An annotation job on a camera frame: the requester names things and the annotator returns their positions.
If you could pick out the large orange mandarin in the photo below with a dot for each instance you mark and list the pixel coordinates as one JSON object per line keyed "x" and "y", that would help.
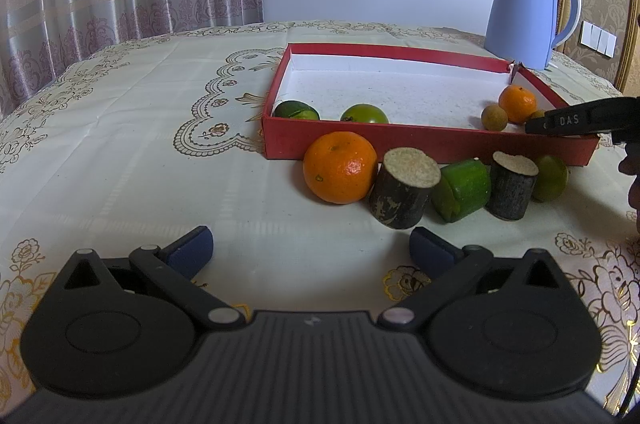
{"x": 340, "y": 167}

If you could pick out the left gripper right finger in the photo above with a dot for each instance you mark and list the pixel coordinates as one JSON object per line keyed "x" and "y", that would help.
{"x": 453, "y": 272}

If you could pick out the dark green avocado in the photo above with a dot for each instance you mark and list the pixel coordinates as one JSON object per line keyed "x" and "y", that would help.
{"x": 294, "y": 109}

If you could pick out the small brown longan fruit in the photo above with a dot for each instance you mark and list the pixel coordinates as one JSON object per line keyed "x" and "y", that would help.
{"x": 494, "y": 118}

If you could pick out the green tomato-like fruit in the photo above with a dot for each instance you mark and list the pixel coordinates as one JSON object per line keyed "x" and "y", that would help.
{"x": 364, "y": 113}

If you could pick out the yellow-green round fruit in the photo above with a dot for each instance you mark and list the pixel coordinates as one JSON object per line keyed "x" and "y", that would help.
{"x": 537, "y": 114}

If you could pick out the dark log piece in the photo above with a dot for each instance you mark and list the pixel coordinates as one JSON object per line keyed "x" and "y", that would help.
{"x": 513, "y": 179}
{"x": 400, "y": 191}

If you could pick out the light blue electric kettle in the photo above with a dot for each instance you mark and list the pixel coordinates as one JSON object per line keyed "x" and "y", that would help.
{"x": 525, "y": 31}

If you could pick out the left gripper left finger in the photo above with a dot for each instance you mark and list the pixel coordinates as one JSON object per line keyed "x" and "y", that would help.
{"x": 169, "y": 273}

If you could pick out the person right hand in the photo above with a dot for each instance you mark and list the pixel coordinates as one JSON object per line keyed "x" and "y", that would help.
{"x": 631, "y": 166}

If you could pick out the green cucumber piece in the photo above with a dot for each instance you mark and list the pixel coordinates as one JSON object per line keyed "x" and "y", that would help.
{"x": 464, "y": 188}

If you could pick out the green lime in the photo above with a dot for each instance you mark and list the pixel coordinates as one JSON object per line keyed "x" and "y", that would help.
{"x": 551, "y": 180}

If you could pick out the small orange mandarin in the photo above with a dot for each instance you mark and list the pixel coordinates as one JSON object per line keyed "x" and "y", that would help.
{"x": 518, "y": 102}

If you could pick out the red shallow box tray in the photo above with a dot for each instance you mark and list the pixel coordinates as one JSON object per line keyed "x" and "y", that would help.
{"x": 432, "y": 99}

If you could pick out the white wall switch panel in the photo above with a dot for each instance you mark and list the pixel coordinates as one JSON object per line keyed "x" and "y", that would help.
{"x": 598, "y": 39}

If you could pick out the cream embroidered tablecloth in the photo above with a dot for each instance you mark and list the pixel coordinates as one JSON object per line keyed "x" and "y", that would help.
{"x": 145, "y": 140}

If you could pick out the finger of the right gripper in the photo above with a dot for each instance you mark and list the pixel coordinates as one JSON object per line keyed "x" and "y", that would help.
{"x": 618, "y": 116}

